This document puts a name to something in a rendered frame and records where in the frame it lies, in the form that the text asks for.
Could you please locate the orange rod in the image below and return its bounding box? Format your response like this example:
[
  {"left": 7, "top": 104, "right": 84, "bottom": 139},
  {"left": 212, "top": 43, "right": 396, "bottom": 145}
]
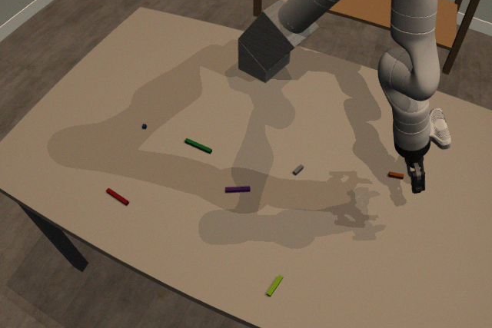
[{"left": 388, "top": 172, "right": 404, "bottom": 179}]

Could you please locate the grey rod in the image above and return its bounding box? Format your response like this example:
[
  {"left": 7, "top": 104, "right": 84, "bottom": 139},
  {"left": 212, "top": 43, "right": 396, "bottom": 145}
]
[{"left": 293, "top": 164, "right": 304, "bottom": 175}]

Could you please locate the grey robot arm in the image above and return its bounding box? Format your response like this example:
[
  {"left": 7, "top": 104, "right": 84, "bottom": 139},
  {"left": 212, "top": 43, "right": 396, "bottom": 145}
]
[{"left": 278, "top": 0, "right": 451, "bottom": 151}]

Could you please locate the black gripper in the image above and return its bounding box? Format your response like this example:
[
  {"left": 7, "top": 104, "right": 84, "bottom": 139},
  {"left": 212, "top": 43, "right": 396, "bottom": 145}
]
[{"left": 394, "top": 141, "right": 431, "bottom": 194}]

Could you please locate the red rod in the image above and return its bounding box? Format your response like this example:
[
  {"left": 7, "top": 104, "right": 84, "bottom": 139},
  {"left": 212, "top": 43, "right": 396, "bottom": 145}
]
[{"left": 106, "top": 188, "right": 129, "bottom": 206}]

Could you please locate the purple rod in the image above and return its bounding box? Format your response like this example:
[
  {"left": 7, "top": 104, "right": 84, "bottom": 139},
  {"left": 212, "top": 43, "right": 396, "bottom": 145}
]
[{"left": 225, "top": 186, "right": 250, "bottom": 193}]

